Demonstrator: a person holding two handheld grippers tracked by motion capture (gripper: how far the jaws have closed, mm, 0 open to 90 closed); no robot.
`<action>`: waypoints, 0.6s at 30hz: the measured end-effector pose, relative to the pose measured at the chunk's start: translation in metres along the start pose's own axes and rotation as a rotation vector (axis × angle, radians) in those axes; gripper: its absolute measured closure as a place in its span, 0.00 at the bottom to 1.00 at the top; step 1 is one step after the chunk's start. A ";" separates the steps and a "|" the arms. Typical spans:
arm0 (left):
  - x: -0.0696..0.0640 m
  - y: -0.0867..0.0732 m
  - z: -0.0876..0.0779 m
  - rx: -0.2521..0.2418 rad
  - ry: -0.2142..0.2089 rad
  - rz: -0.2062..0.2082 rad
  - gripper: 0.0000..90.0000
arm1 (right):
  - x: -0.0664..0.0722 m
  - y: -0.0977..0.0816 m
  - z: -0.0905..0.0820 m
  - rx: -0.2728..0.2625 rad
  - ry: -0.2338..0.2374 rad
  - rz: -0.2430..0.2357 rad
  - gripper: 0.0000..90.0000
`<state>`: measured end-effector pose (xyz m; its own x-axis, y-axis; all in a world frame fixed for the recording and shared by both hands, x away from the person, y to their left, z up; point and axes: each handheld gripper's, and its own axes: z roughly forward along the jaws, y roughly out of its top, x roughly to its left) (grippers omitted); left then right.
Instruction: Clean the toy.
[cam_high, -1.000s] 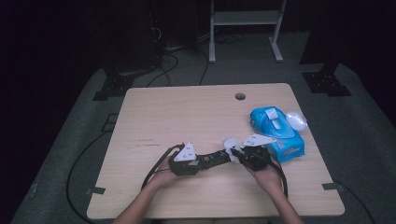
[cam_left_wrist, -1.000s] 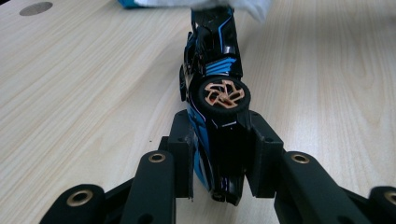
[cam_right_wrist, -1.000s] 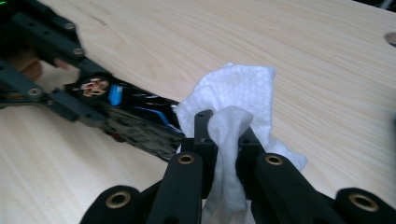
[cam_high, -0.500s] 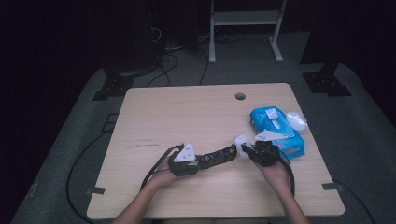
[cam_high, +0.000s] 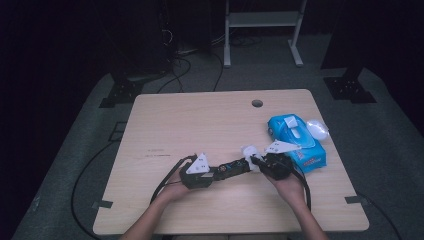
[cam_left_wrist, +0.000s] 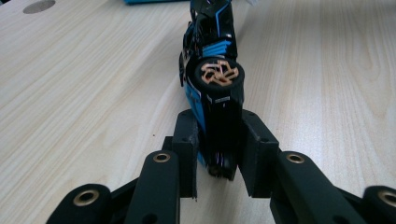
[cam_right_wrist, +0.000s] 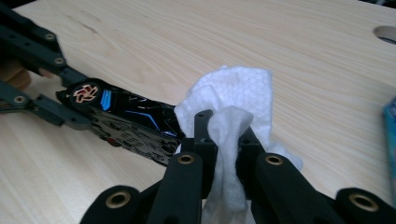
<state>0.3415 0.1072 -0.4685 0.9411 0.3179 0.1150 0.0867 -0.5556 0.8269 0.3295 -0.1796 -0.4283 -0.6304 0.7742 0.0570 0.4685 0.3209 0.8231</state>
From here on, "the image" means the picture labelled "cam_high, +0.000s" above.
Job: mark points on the black stand base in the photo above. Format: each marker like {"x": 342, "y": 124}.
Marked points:
{"x": 346, "y": 88}
{"x": 121, "y": 93}

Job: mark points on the person's right hand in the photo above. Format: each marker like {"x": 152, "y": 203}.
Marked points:
{"x": 291, "y": 190}

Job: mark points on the blue toy car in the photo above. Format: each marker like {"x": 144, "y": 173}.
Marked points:
{"x": 233, "y": 168}

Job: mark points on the grey tape strip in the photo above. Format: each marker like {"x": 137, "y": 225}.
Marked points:
{"x": 102, "y": 204}
{"x": 355, "y": 199}

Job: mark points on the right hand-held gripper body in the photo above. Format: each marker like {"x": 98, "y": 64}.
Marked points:
{"x": 280, "y": 168}

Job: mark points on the white metal stand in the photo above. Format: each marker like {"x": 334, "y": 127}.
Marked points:
{"x": 263, "y": 19}

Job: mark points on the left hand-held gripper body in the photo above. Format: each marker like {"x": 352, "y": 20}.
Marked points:
{"x": 195, "y": 181}

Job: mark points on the blue wet wipe packet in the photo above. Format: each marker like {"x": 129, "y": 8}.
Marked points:
{"x": 286, "y": 131}

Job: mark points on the person's left hand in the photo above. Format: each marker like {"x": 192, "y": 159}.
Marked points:
{"x": 175, "y": 193}

